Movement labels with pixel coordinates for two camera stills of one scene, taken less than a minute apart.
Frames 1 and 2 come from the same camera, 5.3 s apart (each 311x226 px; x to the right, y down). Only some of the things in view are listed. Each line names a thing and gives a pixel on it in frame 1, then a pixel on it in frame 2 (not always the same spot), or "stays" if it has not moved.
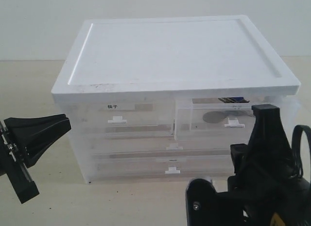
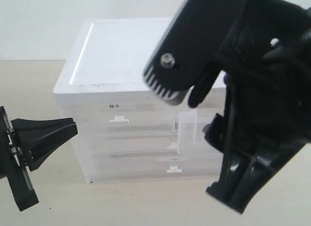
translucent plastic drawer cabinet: x=164 y=98 stays
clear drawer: x=128 y=118 stays
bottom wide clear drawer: x=162 y=167 stays
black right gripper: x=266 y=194 to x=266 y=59
